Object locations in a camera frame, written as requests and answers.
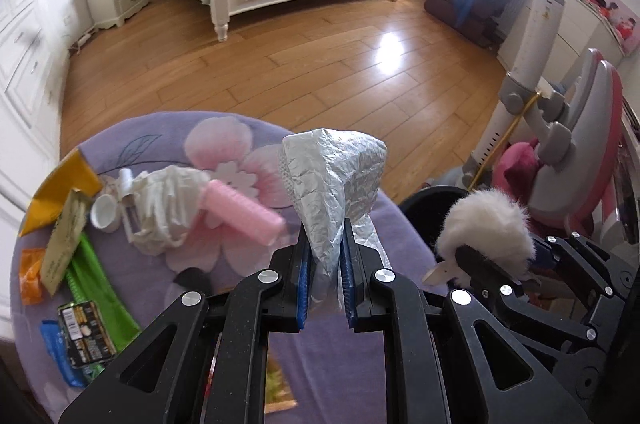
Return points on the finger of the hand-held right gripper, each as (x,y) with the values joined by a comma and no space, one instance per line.
(575,264)
(487,271)

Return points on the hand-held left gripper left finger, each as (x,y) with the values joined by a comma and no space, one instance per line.
(301,294)

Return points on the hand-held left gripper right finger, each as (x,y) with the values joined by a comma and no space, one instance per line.
(348,299)

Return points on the white fluffy pompom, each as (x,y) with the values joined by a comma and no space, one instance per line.
(485,219)

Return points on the black trash bin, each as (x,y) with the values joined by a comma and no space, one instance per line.
(425,214)

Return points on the pink hair roller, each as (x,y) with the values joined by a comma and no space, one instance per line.
(240,211)

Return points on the silver foil wrapper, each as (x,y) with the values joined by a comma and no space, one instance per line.
(330,174)

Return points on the white tissue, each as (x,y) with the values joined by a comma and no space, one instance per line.
(170,204)

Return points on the green packet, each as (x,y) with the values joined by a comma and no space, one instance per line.
(95,284)

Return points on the white spray nozzle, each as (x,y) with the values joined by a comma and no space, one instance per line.
(126,184)

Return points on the white round cap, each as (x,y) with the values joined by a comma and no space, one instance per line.
(105,214)

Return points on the black barcode packet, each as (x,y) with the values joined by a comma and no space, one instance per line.
(87,334)

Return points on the beige paper sachet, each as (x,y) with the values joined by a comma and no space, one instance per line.
(62,244)

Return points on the blue sachet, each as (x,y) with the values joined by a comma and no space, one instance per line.
(55,349)

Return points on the yellow packet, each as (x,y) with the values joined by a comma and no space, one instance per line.
(60,184)

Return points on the orange wrapper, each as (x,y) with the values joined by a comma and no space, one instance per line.
(31,279)

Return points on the round table floral cloth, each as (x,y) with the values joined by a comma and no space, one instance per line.
(320,369)

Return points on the pink cushion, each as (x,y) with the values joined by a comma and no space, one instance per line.
(515,174)

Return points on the small black piece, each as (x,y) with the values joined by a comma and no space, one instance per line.
(187,279)

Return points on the pink and grey chair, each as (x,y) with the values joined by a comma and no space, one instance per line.
(595,128)

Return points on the white adjustable desk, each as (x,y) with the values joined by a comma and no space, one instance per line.
(535,33)

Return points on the dark maroon armchair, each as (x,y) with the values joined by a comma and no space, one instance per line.
(445,11)

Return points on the white power strip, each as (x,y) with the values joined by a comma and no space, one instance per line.
(85,38)

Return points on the white wardrobe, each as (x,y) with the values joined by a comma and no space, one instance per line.
(25,68)

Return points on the wall poster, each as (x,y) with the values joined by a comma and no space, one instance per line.
(625,23)

